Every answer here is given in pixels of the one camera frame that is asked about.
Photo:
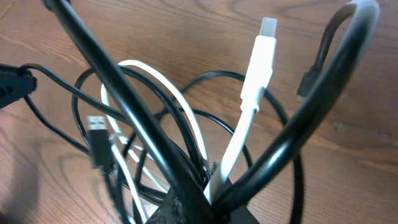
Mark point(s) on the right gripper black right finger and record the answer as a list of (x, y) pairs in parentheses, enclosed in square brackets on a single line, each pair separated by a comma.
[(240, 216)]

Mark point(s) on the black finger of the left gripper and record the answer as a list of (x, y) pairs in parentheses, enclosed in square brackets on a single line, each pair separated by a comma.
[(16, 83)]

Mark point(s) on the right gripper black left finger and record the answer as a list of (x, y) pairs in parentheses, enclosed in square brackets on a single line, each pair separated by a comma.
[(174, 208)]

